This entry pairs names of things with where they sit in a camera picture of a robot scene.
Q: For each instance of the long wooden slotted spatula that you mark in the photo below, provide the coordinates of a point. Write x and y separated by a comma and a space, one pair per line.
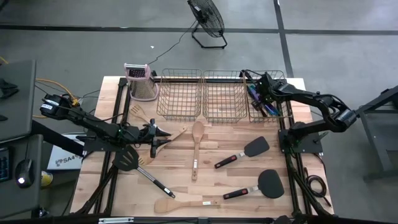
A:
144, 159

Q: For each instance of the black keyboard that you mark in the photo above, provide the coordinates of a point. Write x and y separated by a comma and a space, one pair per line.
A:
4, 165

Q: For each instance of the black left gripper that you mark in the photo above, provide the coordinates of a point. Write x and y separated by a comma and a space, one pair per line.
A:
153, 137

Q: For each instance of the pink metal box grater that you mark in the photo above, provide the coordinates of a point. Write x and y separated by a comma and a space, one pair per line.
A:
141, 87

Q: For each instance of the black side table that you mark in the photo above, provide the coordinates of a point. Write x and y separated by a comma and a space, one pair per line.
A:
379, 99

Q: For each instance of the black table frame rails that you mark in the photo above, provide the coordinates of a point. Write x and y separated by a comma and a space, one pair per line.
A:
116, 104

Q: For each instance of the yellow round object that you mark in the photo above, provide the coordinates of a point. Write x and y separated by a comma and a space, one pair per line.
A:
46, 179

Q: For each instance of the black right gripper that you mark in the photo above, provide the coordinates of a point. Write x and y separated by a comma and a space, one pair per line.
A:
268, 88

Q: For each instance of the white cardboard box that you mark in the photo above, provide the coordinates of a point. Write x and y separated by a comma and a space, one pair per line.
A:
62, 161

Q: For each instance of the black computer mouse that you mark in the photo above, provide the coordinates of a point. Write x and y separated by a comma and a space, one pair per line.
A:
25, 172

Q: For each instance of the silver aluminium bar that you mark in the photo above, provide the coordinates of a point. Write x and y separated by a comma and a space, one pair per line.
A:
115, 220

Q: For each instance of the grey desk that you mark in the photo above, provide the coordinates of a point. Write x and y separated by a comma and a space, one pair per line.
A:
28, 202
18, 102

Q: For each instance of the short wooden slotted spatula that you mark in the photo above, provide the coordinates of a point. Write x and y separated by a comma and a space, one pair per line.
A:
138, 111

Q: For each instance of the black floor fan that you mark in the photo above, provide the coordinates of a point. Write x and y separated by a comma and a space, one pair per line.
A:
206, 17

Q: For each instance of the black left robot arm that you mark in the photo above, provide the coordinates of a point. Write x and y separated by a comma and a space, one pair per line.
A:
93, 126

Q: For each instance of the wooden spatula with label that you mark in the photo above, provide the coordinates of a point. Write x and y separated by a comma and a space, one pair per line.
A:
168, 205

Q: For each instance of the wooden spoon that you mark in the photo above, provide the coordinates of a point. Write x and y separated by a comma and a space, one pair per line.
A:
197, 130

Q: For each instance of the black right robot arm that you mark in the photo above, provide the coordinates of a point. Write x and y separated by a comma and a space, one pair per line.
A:
311, 98

